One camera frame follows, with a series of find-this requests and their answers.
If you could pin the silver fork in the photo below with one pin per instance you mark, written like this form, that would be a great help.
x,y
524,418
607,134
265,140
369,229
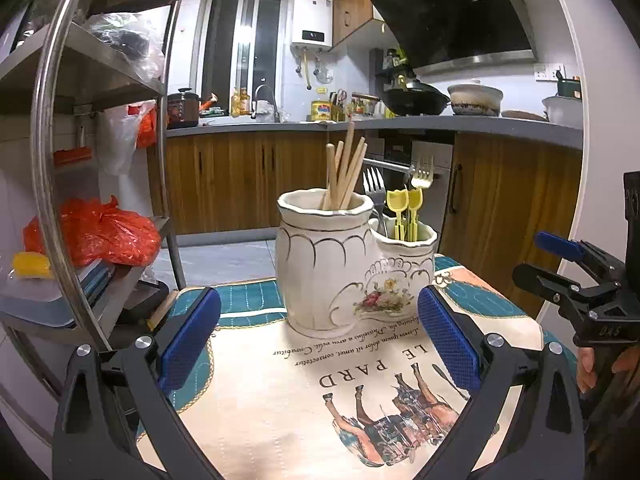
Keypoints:
x,y
372,185

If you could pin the printed tablecloth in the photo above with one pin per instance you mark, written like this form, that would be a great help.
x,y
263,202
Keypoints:
x,y
280,400

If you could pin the yellow plastic fork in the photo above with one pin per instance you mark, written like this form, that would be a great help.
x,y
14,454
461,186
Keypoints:
x,y
396,201
415,197

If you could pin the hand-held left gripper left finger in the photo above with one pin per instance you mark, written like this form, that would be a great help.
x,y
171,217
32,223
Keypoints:
x,y
190,340

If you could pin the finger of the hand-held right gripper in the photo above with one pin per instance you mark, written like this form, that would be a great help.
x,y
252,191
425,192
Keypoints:
x,y
557,245
537,280

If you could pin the blue grey plastic tray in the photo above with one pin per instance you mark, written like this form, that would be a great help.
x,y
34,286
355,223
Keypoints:
x,y
60,295

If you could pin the clear plastic bag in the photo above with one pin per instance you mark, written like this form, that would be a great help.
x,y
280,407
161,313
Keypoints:
x,y
135,57

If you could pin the group of condiment bottles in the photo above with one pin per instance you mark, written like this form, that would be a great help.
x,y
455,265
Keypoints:
x,y
365,109

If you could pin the white water heater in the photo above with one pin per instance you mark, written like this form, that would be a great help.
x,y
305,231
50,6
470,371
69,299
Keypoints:
x,y
311,20

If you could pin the white ceramic utensil holder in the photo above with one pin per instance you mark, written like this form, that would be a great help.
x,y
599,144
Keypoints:
x,y
320,270

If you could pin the stainless steel built-in oven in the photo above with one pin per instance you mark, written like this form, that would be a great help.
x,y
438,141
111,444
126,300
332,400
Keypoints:
x,y
442,210

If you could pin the red plastic bag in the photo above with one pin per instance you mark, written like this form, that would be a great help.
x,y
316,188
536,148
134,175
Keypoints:
x,y
110,235
146,127

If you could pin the brown bowl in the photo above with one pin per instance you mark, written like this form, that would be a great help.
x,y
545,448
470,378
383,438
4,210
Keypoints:
x,y
522,115

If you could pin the black range hood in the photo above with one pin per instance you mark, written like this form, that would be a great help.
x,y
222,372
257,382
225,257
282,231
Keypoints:
x,y
450,10

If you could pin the green kitchen appliance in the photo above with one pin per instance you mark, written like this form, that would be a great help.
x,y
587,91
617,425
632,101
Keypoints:
x,y
569,89

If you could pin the metal shelf rack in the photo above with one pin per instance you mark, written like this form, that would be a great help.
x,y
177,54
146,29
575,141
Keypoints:
x,y
90,55

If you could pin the kitchen window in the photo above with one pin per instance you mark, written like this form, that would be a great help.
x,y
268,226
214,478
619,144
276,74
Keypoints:
x,y
220,50

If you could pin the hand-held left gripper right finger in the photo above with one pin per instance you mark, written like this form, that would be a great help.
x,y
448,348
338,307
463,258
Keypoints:
x,y
447,345

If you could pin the person's right hand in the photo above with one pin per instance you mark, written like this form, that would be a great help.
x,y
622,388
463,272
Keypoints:
x,y
586,370

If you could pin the yellow oil tin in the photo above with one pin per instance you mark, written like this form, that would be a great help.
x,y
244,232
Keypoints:
x,y
321,110

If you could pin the yellow plastic object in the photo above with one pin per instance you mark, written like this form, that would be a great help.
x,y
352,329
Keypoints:
x,y
31,265

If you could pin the orange box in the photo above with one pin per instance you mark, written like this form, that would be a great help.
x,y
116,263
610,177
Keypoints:
x,y
72,156

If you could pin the gold fork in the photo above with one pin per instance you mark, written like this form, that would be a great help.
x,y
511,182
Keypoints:
x,y
422,177

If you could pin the knife block with scissors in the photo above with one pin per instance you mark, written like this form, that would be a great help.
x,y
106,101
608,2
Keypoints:
x,y
339,107

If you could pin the white clay pot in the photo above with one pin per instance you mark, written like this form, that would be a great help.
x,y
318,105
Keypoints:
x,y
475,97

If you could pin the wooden wall cabinets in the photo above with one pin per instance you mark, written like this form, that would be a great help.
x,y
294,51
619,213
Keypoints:
x,y
350,0

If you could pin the black spice rack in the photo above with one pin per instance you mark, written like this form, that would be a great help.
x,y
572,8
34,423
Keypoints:
x,y
374,60

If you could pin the white wall socket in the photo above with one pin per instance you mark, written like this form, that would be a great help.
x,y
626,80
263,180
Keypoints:
x,y
545,71

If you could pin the group of yellow bottles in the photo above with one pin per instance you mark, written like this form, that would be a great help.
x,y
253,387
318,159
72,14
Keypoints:
x,y
240,102

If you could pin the wooden base cabinets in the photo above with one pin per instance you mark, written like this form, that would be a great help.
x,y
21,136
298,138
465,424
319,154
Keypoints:
x,y
225,175

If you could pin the metal faucet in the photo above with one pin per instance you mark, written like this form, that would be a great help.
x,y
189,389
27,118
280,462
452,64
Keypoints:
x,y
274,105

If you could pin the white plastic bag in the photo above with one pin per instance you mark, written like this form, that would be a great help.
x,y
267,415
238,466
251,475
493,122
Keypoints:
x,y
117,145

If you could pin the black wok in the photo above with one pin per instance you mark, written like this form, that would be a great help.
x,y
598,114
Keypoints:
x,y
415,100

